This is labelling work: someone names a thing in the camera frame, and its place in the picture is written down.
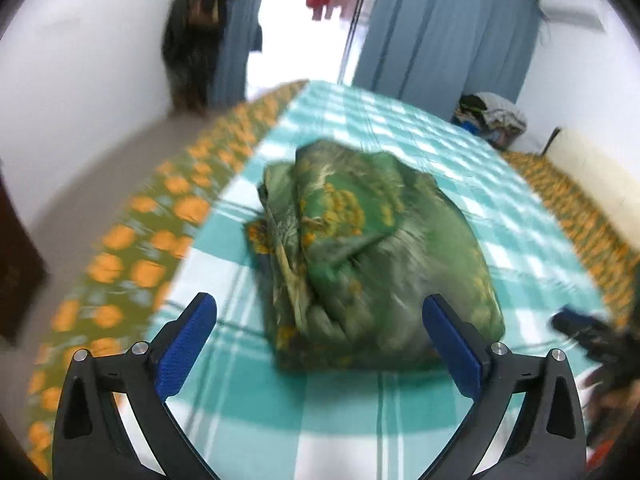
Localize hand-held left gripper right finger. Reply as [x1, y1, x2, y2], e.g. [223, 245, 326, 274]
[417, 294, 588, 480]

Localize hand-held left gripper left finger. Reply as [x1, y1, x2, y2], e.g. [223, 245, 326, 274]
[52, 292, 221, 480]

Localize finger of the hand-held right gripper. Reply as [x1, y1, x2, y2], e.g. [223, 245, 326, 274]
[550, 306, 601, 351]

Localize green floral cloth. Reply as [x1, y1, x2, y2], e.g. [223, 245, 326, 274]
[244, 137, 507, 375]

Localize pile of clothes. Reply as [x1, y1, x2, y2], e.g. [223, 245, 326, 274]
[451, 91, 529, 152]

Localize orange floral bedsheet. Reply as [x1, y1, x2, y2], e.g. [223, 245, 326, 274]
[25, 79, 640, 480]

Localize teal checkered blanket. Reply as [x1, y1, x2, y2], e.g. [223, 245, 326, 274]
[135, 80, 613, 480]

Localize dark brown furniture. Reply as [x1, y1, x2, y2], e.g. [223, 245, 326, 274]
[0, 172, 50, 347]

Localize wide blue curtain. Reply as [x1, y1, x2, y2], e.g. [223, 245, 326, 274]
[351, 0, 545, 122]

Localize narrow blue curtain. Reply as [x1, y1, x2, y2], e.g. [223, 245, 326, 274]
[209, 0, 272, 107]

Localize dark clothes hanging on wall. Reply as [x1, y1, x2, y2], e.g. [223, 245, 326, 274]
[161, 0, 242, 113]

